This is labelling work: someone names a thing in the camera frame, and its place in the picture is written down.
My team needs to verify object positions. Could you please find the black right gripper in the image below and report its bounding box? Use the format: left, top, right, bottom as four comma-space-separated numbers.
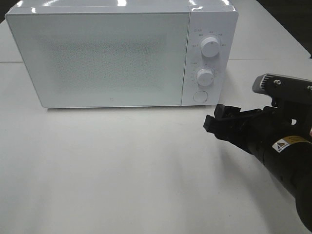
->
203, 104, 312, 156

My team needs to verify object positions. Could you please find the round white door button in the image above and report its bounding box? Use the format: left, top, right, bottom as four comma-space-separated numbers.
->
193, 91, 208, 103

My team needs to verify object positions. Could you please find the white microwave door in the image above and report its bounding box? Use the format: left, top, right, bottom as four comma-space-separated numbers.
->
7, 13, 189, 108

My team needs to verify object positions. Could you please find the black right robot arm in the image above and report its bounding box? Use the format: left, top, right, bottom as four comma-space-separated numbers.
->
203, 104, 312, 230

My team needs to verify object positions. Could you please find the lower white microwave knob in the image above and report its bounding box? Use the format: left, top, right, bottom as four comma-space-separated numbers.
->
196, 68, 215, 86

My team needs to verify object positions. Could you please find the white microwave knob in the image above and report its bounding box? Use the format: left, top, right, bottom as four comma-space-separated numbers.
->
200, 36, 220, 58
196, 68, 215, 86

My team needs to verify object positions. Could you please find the upper white microwave knob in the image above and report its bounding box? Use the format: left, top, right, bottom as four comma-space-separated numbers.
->
200, 36, 220, 58

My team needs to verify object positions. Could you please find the white microwave oven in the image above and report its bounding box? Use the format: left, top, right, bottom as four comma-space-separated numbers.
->
5, 0, 238, 108

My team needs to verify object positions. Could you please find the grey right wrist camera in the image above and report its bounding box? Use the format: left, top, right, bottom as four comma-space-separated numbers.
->
252, 73, 312, 107

